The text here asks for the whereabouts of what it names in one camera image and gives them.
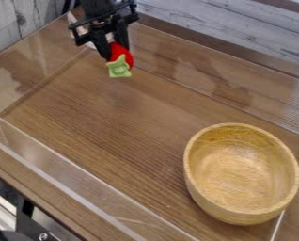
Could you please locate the clear acrylic front wall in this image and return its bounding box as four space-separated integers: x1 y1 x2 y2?
0 119 199 241

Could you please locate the black table leg bracket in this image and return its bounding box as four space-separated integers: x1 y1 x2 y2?
15 199 60 241

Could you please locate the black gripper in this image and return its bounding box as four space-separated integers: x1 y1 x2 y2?
70 1 139 60

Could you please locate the clear acrylic corner bracket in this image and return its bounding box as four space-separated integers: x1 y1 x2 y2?
67 12 96 50

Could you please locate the red felt strawberry toy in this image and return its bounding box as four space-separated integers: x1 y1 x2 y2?
107 41 134 78

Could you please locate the wooden bowl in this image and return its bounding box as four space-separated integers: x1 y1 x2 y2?
183 122 299 226

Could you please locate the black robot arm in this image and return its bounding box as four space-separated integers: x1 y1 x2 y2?
70 0 139 60

